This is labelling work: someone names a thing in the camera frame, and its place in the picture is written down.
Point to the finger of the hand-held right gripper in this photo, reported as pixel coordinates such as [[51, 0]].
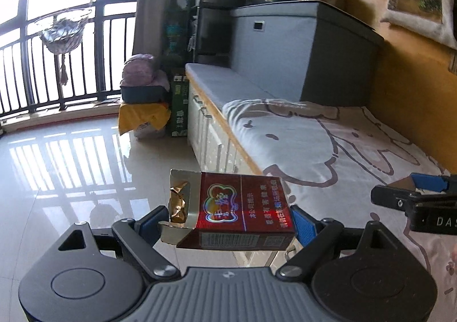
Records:
[[430, 182], [396, 199]]

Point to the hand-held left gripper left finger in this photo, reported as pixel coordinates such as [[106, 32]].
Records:
[[151, 224]]

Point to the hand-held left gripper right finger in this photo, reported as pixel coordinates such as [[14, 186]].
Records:
[[305, 227]]

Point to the red cigarette pack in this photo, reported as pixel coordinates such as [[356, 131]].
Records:
[[246, 207]]

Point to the cartoon printed blanket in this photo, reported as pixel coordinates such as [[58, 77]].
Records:
[[357, 150]]

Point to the white bag under yellow cloth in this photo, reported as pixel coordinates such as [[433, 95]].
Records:
[[150, 131]]

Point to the white drawer cabinet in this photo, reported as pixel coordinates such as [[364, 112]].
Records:
[[210, 133]]

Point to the yellow cloth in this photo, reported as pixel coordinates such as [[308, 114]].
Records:
[[141, 113]]

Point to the green carton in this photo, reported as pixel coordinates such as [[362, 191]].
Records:
[[179, 104]]

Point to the dark plastic tray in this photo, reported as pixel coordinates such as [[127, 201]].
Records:
[[142, 93]]

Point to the black balcony railing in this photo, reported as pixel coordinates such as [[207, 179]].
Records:
[[62, 100]]

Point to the pink stuffed bag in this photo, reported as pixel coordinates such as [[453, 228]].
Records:
[[141, 68]]

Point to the grey bench cushion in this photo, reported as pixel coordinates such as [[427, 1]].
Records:
[[225, 81]]

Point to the grey storage box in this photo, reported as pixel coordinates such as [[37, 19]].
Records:
[[285, 54]]

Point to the embroidered cream pillow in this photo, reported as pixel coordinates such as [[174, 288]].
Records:
[[419, 1]]

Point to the teal patterned bag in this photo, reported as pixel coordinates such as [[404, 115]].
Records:
[[174, 38]]

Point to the hanging net basket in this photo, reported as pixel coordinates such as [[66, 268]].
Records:
[[62, 36]]

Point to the grey-brown curtain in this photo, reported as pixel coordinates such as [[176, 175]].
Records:
[[150, 4]]

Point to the black shelf unit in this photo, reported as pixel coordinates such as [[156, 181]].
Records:
[[221, 4]]

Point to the dark tasselled wall hanging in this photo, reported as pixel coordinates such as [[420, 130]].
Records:
[[452, 63]]

